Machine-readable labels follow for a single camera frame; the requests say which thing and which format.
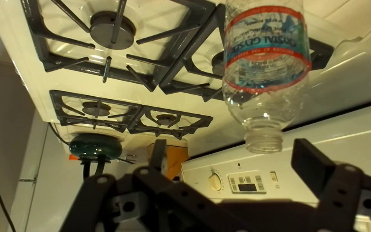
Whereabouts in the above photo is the clear plastic water bottle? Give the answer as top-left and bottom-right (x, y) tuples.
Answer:
(222, 0), (312, 154)

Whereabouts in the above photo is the teal spoon rest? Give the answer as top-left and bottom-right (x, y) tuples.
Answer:
(69, 133), (122, 162)

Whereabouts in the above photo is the white gas stove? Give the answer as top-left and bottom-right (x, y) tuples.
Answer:
(0, 0), (371, 208)

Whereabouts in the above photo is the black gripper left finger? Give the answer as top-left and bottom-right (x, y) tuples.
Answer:
(60, 140), (246, 232)

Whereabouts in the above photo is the wooden knife block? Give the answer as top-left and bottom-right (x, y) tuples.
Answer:
(160, 145), (188, 181)

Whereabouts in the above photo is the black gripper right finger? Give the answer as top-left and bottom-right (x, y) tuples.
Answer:
(291, 138), (371, 232)

